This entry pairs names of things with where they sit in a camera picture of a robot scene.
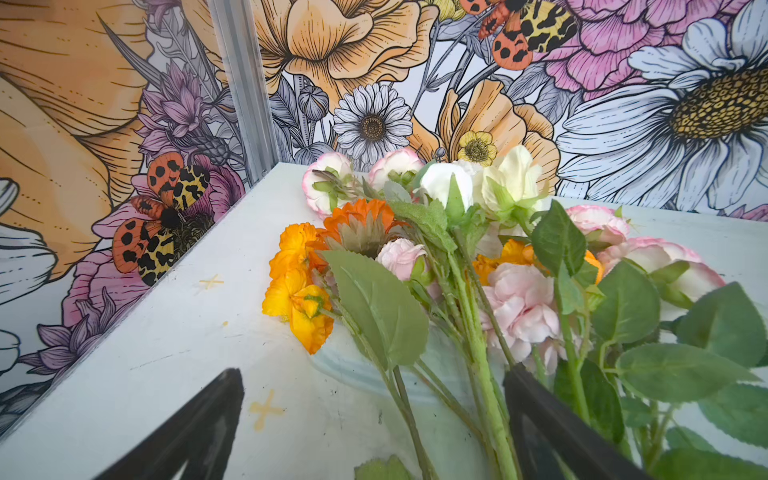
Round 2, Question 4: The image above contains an orange flower stem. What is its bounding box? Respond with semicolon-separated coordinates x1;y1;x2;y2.
308;197;607;286

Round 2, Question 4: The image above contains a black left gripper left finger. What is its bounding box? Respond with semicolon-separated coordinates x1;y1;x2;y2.
98;368;244;479

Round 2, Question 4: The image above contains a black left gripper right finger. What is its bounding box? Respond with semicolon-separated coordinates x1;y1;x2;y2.
503;364;649;480

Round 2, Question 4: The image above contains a pink carnation flower stem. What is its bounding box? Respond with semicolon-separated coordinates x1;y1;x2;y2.
375;238;607;433

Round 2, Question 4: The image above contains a pink tipped rosebud stem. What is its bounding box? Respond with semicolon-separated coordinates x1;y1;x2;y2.
302;148;426;218

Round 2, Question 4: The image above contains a left aluminium corner post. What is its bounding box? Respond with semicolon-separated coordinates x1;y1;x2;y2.
208;0;280;185

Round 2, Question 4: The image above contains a pink white rose stem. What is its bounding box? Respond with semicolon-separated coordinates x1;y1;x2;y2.
556;205;767;479

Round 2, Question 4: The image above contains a white carnation flower stem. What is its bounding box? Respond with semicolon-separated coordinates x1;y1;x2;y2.
383;160;523;480

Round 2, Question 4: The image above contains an orange yellow ranunculus stem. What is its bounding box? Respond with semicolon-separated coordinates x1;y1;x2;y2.
262;223;438;479

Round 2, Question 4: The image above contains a cream rose flower stem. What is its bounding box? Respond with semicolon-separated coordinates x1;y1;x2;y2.
478;146;591;421

